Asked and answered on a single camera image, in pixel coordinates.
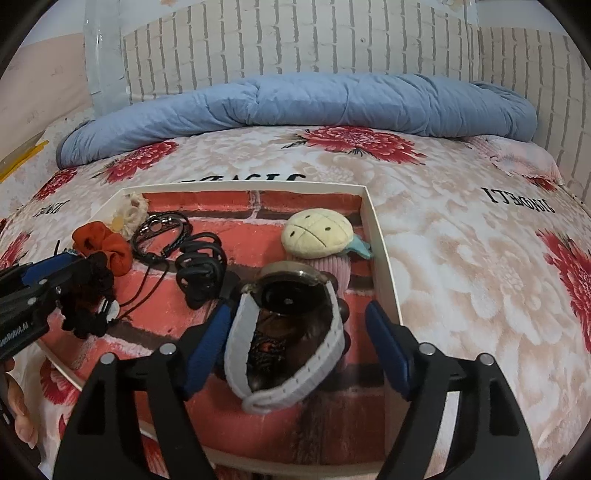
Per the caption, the black scrunchie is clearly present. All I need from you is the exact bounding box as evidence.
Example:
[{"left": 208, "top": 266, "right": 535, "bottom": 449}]
[{"left": 57, "top": 251, "right": 115, "bottom": 340}]

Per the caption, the orange scrunchie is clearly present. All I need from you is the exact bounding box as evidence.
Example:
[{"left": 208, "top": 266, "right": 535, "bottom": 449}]
[{"left": 71, "top": 221, "right": 133, "bottom": 277}]

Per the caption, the black cord bracelet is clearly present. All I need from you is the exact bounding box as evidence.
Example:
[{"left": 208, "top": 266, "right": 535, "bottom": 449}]
[{"left": 110, "top": 210, "right": 195, "bottom": 324}]

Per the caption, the white strap smartwatch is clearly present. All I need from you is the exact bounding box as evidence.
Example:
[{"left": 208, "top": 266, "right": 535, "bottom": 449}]
[{"left": 223, "top": 261, "right": 349, "bottom": 415}]

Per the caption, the black hair claw clip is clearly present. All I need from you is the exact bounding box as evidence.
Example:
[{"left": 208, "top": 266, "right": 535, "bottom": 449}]
[{"left": 174, "top": 232, "right": 228, "bottom": 310}]

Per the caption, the brown wooden bead bracelet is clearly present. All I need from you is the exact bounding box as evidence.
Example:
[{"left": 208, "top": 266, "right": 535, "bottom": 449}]
[{"left": 322, "top": 271, "right": 353, "bottom": 361}]

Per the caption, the plush ice cream toy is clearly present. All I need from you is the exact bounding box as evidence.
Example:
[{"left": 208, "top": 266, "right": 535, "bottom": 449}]
[{"left": 280, "top": 208, "right": 373, "bottom": 293}]

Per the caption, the person left hand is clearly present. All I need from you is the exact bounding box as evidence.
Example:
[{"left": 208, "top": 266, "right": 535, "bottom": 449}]
[{"left": 3, "top": 358, "right": 38, "bottom": 449}]

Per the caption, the yellow cloth strip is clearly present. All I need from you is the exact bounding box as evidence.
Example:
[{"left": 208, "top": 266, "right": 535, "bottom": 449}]
[{"left": 0, "top": 140, "right": 48, "bottom": 182}]

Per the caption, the white tray brick lining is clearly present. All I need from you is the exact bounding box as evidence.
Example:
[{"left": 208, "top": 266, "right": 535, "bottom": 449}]
[{"left": 40, "top": 182, "right": 397, "bottom": 477}]

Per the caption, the floral red bed blanket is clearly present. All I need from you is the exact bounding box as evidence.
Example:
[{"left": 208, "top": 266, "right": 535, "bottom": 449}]
[{"left": 1, "top": 127, "right": 590, "bottom": 477}]

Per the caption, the clear plastic sheet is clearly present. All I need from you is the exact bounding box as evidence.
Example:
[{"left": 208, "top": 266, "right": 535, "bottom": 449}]
[{"left": 83, "top": 0, "right": 130, "bottom": 118}]

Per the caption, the pink pillow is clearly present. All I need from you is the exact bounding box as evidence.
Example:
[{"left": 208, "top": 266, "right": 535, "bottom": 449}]
[{"left": 464, "top": 135, "right": 564, "bottom": 186}]

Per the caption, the rolled blue quilt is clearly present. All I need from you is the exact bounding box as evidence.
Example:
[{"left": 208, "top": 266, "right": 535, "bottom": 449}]
[{"left": 56, "top": 73, "right": 538, "bottom": 169}]

